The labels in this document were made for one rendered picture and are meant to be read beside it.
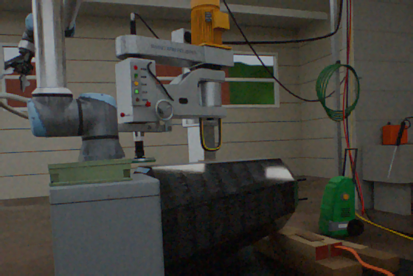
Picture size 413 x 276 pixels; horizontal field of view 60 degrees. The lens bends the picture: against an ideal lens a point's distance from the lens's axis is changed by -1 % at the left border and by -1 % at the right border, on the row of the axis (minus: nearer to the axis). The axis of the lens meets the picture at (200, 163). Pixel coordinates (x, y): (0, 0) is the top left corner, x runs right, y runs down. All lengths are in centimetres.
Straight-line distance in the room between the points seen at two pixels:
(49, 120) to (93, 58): 738
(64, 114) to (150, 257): 63
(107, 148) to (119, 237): 35
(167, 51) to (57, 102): 132
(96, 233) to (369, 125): 450
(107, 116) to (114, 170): 23
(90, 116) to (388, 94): 471
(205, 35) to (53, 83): 169
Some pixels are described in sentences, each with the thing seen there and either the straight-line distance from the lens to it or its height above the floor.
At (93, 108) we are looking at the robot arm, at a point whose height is 114.
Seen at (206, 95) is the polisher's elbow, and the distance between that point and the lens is 285.
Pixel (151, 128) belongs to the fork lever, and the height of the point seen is 110.
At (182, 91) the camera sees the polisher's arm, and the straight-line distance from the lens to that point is 265.
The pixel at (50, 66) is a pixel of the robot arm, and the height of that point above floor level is 129.
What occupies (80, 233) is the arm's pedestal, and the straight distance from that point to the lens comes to 138.
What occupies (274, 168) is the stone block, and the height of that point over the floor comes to 77.
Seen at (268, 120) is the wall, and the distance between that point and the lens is 979.
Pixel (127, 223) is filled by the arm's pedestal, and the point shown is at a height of 70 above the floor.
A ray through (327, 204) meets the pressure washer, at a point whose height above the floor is 31.
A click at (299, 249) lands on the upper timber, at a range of 277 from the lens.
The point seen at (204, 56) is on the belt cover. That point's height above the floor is 163.
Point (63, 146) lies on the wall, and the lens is 856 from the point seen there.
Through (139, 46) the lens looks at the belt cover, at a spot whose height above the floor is 164.
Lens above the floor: 97
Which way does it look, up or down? 3 degrees down
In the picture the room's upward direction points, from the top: 3 degrees counter-clockwise
